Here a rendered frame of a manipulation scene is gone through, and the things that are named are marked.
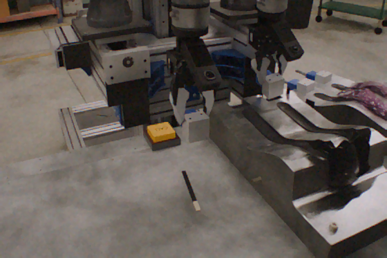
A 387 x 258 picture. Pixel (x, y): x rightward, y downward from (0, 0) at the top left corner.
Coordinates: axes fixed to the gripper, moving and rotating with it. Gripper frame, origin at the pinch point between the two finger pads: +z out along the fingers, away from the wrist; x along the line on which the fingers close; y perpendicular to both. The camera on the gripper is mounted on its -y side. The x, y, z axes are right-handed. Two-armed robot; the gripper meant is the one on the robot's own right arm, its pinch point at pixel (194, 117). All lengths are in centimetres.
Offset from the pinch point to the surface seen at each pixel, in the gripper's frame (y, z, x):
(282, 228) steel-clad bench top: -24.2, 14.8, -8.5
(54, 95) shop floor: 233, 96, 25
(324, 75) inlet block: 19, 7, -56
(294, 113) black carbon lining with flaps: 2.1, 6.8, -29.8
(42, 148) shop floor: 155, 96, 40
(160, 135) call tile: 13.2, 11.5, 3.6
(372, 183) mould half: -26.9, 8.8, -29.4
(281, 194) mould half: -20.6, 9.2, -9.9
